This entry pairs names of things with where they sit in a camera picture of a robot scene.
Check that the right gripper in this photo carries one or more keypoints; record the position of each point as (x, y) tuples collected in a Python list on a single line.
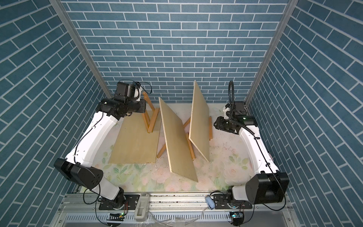
[(219, 121)]

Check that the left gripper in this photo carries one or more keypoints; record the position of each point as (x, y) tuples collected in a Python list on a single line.
[(143, 105)]

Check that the wooden easel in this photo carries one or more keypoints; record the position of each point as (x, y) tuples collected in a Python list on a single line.
[(177, 142), (151, 118), (210, 128)]

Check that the wooden canvas board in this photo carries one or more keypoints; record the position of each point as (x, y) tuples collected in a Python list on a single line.
[(182, 169), (133, 144), (199, 125)]

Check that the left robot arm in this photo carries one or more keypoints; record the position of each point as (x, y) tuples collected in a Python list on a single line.
[(77, 165)]

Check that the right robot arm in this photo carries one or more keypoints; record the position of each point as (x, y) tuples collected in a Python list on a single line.
[(269, 184)]

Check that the blue white connector plug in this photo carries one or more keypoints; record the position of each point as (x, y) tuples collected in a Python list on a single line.
[(210, 202)]

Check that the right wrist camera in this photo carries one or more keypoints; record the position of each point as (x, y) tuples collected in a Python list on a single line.
[(227, 110)]

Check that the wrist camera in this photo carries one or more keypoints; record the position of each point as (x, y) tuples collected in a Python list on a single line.
[(126, 92), (227, 110)]

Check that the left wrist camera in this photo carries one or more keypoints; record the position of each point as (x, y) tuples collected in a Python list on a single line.
[(126, 92)]

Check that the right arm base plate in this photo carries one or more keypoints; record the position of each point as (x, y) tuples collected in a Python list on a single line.
[(221, 203)]

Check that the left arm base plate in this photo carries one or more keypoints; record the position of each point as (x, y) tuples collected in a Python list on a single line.
[(131, 201)]

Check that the grey rail handle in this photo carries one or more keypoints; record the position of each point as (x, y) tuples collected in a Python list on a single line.
[(142, 207)]

